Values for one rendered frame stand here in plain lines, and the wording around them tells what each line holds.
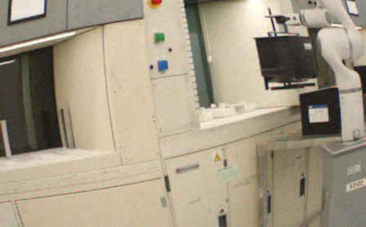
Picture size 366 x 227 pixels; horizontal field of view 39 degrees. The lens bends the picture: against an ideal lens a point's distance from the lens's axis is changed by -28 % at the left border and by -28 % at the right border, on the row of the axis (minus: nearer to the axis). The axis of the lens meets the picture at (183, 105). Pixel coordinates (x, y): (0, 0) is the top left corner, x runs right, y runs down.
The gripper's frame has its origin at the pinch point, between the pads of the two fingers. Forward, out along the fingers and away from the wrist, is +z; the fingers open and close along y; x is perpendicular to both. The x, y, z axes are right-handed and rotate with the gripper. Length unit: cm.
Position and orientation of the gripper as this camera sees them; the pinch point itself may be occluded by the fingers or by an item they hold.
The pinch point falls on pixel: (281, 20)
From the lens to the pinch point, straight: 260.7
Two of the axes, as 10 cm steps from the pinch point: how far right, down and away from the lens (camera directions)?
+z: -6.6, 0.5, 7.5
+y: 7.4, -1.3, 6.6
